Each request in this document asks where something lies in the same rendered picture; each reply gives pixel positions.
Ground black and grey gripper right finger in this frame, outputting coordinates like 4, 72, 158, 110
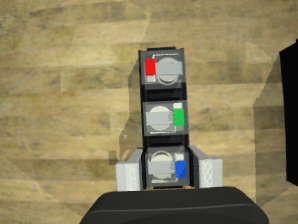
185, 145, 223, 188

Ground black open tray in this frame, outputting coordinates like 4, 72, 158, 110
280, 39, 298, 186

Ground dark grey box with red button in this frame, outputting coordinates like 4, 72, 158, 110
140, 49, 186, 91

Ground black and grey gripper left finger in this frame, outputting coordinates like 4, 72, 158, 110
115, 147, 147, 191

